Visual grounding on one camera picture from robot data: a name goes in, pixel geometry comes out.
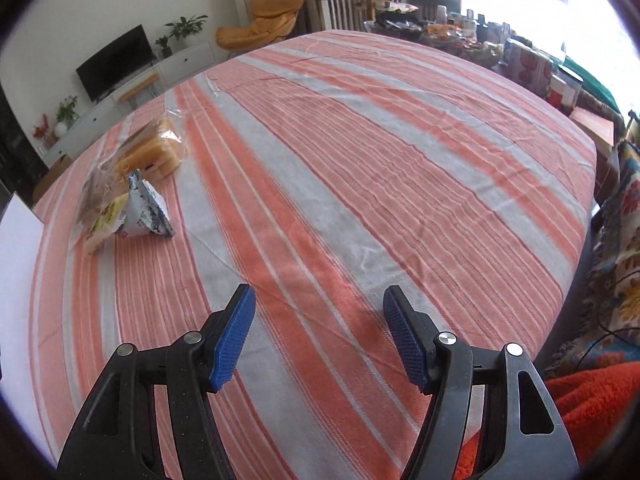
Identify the green plant in white vase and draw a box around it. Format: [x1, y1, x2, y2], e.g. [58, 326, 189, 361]
[54, 95, 80, 138]

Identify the large green potted plant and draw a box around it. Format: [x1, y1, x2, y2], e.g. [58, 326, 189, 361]
[165, 14, 209, 43]

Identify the white television cabinet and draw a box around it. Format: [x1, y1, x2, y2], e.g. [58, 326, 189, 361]
[42, 40, 221, 168]

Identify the red flower plant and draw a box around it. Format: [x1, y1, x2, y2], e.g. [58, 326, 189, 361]
[32, 114, 53, 149]

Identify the cluttered table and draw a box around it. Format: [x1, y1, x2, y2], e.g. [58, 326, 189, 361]
[364, 0, 586, 111]

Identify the orange white striped cloth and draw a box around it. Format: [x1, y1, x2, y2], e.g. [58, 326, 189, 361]
[27, 29, 598, 480]

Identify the wooden slatted chair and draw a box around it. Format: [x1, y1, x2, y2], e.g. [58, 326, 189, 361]
[312, 0, 376, 33]

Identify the floral patterned cloth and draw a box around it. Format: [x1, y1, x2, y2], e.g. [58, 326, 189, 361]
[542, 137, 640, 381]

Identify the black flat television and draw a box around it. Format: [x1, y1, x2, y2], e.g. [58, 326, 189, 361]
[76, 24, 157, 103]

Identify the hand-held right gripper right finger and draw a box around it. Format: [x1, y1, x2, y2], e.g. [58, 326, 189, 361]
[382, 286, 581, 480]

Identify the brown cardboard box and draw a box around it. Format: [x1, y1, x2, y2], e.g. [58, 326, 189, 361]
[32, 154, 73, 202]

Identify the clear bag of sliced bread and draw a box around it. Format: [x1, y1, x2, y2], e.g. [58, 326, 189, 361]
[97, 109, 187, 179]

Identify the white box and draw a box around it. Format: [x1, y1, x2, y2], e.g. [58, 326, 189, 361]
[0, 194, 47, 446]

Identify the orange lounge chair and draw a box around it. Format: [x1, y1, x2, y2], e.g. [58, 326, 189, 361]
[215, 0, 307, 58]

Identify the red fuzzy blanket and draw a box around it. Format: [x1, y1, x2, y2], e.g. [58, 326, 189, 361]
[457, 360, 640, 480]

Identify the white blue triangular snack packet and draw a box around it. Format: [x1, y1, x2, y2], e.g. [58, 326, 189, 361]
[119, 172, 176, 239]

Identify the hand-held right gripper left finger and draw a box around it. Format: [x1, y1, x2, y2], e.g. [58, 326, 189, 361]
[57, 283, 257, 480]

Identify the black cabinet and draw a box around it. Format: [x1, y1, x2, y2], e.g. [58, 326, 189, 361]
[0, 85, 48, 206]

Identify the green cloth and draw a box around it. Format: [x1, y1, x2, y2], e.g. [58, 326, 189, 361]
[562, 55, 632, 117]

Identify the small wooden hairpin-leg table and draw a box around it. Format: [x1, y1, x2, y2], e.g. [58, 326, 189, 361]
[112, 72, 162, 111]

